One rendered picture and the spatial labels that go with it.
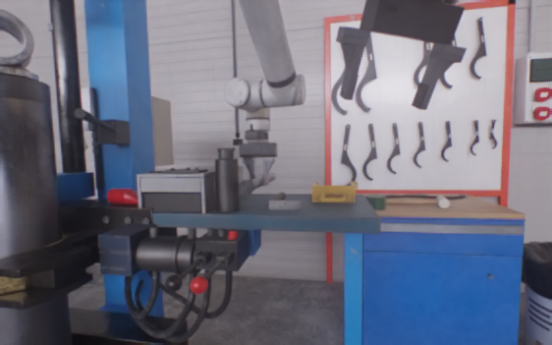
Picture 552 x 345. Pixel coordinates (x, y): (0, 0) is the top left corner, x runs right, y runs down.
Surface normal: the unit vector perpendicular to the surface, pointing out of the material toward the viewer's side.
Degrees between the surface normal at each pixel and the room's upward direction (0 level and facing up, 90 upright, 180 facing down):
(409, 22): 114
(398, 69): 90
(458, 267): 90
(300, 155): 90
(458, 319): 90
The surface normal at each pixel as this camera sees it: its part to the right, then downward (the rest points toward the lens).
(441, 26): 0.11, 0.47
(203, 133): -0.18, 0.08
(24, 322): 0.64, 0.04
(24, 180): 0.82, 0.03
